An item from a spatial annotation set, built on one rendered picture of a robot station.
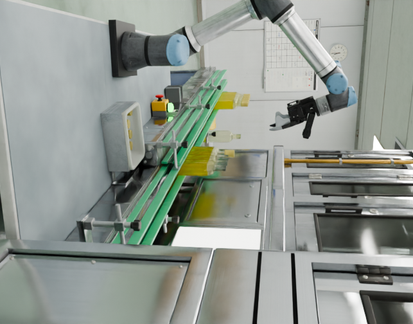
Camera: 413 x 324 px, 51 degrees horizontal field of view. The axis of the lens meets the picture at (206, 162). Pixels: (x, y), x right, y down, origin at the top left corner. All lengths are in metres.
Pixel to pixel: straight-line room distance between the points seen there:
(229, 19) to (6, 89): 0.96
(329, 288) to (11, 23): 0.90
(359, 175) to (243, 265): 1.46
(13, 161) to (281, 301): 0.69
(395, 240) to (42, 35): 1.36
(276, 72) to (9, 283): 7.01
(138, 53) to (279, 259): 1.08
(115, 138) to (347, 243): 0.92
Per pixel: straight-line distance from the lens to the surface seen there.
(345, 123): 7.99
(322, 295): 0.83
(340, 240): 1.72
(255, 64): 7.69
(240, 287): 0.81
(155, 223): 1.55
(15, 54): 1.16
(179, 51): 1.69
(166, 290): 0.83
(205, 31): 1.80
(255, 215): 1.76
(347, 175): 2.25
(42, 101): 1.24
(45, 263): 0.97
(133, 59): 1.73
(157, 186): 1.66
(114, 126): 1.57
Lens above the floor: 1.37
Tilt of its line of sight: 9 degrees down
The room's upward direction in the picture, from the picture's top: 91 degrees clockwise
